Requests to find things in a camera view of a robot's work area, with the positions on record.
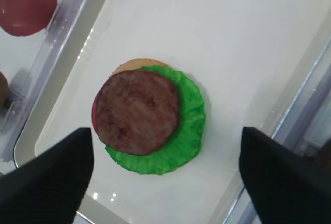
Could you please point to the long clear strip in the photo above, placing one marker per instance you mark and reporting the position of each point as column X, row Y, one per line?
column 27, row 62
column 305, row 129

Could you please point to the bottom bun on tray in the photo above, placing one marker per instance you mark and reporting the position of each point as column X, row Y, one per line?
column 137, row 64

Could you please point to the green lettuce leaf on tray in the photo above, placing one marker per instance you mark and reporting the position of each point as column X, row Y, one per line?
column 185, row 143

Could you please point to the red tomato slice on tray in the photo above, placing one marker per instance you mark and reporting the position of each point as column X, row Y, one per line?
column 93, row 114

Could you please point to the white rectangular metal tray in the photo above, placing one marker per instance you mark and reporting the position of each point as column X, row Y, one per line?
column 241, row 54

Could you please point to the standing bun half left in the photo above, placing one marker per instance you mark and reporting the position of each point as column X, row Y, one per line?
column 4, row 89

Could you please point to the standing red tomato slice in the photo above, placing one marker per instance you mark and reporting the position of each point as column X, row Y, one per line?
column 26, row 17

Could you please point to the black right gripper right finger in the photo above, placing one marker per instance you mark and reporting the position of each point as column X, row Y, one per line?
column 283, row 187

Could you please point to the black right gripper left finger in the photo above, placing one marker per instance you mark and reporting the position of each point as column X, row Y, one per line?
column 50, row 188

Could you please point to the long clear strip right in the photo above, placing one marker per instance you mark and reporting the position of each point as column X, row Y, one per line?
column 305, row 129

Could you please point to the long clear strip left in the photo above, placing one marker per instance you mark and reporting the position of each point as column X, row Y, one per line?
column 27, row 62

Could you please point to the brown meat patty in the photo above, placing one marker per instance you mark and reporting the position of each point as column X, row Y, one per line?
column 137, row 111

